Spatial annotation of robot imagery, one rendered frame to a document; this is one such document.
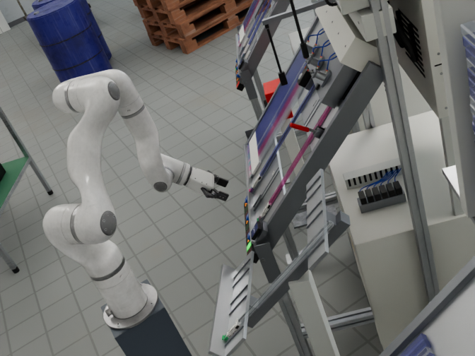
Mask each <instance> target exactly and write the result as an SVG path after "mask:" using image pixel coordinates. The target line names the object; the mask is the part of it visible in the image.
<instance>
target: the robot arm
mask: <svg viewBox="0 0 475 356"><path fill-rule="evenodd" d="M52 101H53V103H54V106H55V107H56V108H57V109H58V110H60V111H61V112H65V113H69V114H74V113H81V112H84V115H83V116H82V118H81V120H80V122H79V123H78V124H77V125H76V127H75V128H74V129H73V130H72V132H71V133H70V134H69V137H68V141H67V149H66V166H67V171H68V174H69V177H70V179H71V181H72V182H73V183H74V184H75V185H76V186H77V188H78V190H79V191H80V194H81V200H82V203H70V204H61V205H58V206H55V207H53V208H50V209H49V210H48V211H47V213H46V214H45V216H44V219H43V222H42V226H43V230H44V233H45V235H46V237H47V239H48V240H49V242H50V243H51V244H52V245H53V246H54V247H55V248H57V249H58V250H59V251H60V252H61V253H63V254H65V255H66V256H68V257H69V258H70V259H73V260H74V261H76V262H77V263H79V264H81V265H82V267H84V268H85V270H86V272H87V274H88V275H89V276H90V279H91V280H92V281H93V283H94V284H95V286H96V288H97V289H98V291H99V292H100V294H101V295H102V297H103V299H104V300H105V302H106V303H107V306H106V307H105V310H104V314H103V318H104V321H105V323H106V324H107V325H108V326H109V327H110V328H112V329H115V330H124V329H128V328H132V327H135V326H137V325H139V324H140V323H141V322H143V321H145V320H146V319H147V318H148V317H149V316H150V315H151V314H152V313H153V311H154V309H155V308H156V306H157V303H158V293H157V291H156V289H155V288H154V287H153V286H151V285H149V284H144V283H139V282H138V280H137V278H136V276H135V275H134V273H133V271H132V269H131V268H130V266H129V264H128V263H127V260H126V259H125V257H124V255H123V254H122V252H121V251H120V249H119V247H118V246H117V245H116V244H115V243H113V242H111V241H110V240H109V239H110V238H111V237H112V236H113V235H114V233H115V230H116V228H117V216H116V213H115V209H114V206H113V205H112V202H111V200H110V197H109V195H108V193H107V190H106V188H105V185H104V181H103V178H102V171H101V148H102V138H103V136H104V133H105V130H106V128H107V127H108V125H109V124H110V122H111V121H112V119H113V118H114V116H115V115H116V113H117V111H118V112H119V114H120V116H121V118H122V119H123V121H124V123H125V124H126V126H127V128H128V130H129V131H130V133H131V134H132V136H133V138H134V140H135V144H136V153H137V157H138V161H139V164H140V167H141V170H142V172H143V174H144V175H145V177H146V179H147V180H148V182H149V184H150V185H151V186H152V187H153V188H154V189H155V190H156V191H158V192H166V191H167V190H169V188H170V187H171V185H172V183H176V184H179V185H181V186H182V185H185V186H186V187H187V188H189V189H191V190H192V191H195V192H197V193H199V194H201V195H204V196H205V197H207V198H218V199H220V200H222V201H226V200H227V198H228V197H229V194H227V193H225V192H222V191H217V190H216V189H215V188H214V183H216V184H217V185H220V186H223V187H226V186H227V184H228V180H227V179H224V178H221V177H219V176H218V175H215V174H214V173H212V172H211V171H209V170H208V171H204V170H200V169H198V168H195V167H191V166H190V165H189V164H188V163H185V162H182V161H179V160H176V159H174V158H171V157H169V156H166V155H164V154H161V153H160V146H159V137H158V130H157V128H156V125H155V123H154V121H153V120H152V118H151V116H150V114H149V112H148V110H147V108H146V106H145V104H144V103H143V100H142V99H141V96H140V95H139V93H138V91H137V89H136V87H135V86H134V84H133V82H132V81H131V79H130V77H128V75H126V74H125V73H124V72H123V71H120V70H117V69H109V70H105V71H100V72H97V73H92V74H88V75H85V76H80V77H77V78H72V79H70V80H67V81H64V82H62V83H60V84H59V85H58V86H57V87H56V88H55V89H54V91H53V93H52ZM213 191H214V193H212V192H213Z"/></svg>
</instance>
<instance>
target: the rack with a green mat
mask: <svg viewBox="0 0 475 356"><path fill-rule="evenodd" d="M0 117H1V119H2V121H3V123H4V124H5V125H6V128H7V129H8V130H9V132H10V134H11V135H12V137H13V139H14V140H15V142H16V143H17V145H18V147H19V148H20V150H21V151H22V153H23V154H24V156H25V157H23V158H18V159H16V160H12V161H10V162H5V163H3V164H1V165H2V166H3V168H4V169H5V170H6V173H5V175H4V176H3V178H2V180H1V181H0V217H1V214H2V213H3V211H4V209H5V207H6V205H7V203H8V202H9V200H10V198H11V196H12V194H13V192H14V191H15V189H16V187H17V185H18V183H19V181H20V179H21V177H22V176H23V174H24V172H25V170H26V168H27V167H28V165H29V164H30V166H31V167H32V169H33V170H34V172H35V174H36V175H37V177H38V179H39V180H40V182H41V183H42V185H43V187H44V188H45V190H46V191H47V193H48V194H49V195H52V194H53V193H54V192H53V190H51V188H50V186H49V184H48V183H47V181H46V179H45V178H44V177H43V175H42V173H41V171H40V170H39V168H38V167H37V165H36V164H35V161H34V160H33V159H32V157H31V155H30V154H29V152H28V150H27V149H26V147H25V146H24V144H23V142H22V140H21V139H20V137H19V136H18V134H17V133H16V131H15V129H14V128H13V126H12V125H11V123H10V121H9V120H8V118H7V116H6V115H5V113H4V111H3V110H2V108H1V107H0ZM0 255H1V256H2V258H3V259H4V261H5V262H6V263H7V264H8V266H9V267H10V269H11V270H12V271H13V273H18V272H19V270H20V269H19V268H18V267H17V265H16V264H15V263H14V261H13V259H12V258H11V257H10V256H9V255H8V253H7V251H6V250H5V249H4V247H3V246H2V245H1V243H0Z"/></svg>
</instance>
